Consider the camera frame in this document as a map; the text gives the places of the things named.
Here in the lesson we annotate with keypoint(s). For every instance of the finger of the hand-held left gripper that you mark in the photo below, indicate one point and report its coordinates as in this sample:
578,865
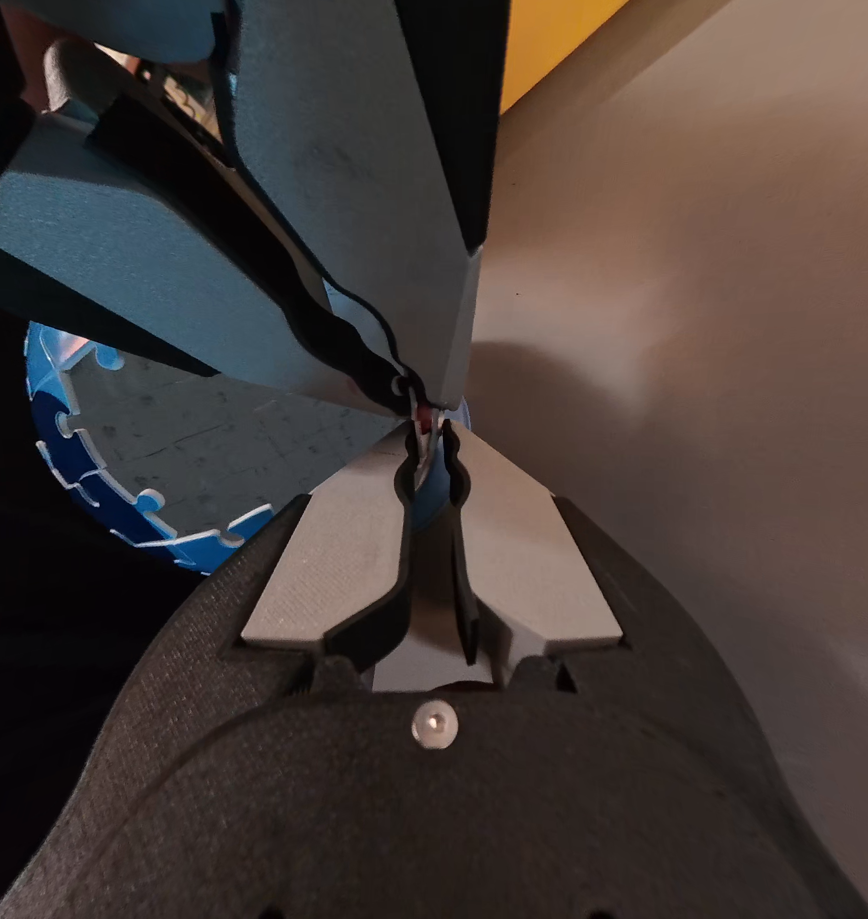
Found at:
132,258
362,179

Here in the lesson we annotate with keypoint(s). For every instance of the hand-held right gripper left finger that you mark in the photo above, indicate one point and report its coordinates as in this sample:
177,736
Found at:
326,567

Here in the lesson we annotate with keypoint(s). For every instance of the blue puzzle ball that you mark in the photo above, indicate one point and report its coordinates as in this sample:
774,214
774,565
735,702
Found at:
189,445

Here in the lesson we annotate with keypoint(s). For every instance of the yellow plastic bin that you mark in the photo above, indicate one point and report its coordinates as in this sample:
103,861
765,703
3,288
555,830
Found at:
541,43

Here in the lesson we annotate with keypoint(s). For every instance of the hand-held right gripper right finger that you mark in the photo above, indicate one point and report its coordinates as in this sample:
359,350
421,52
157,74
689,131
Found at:
534,567

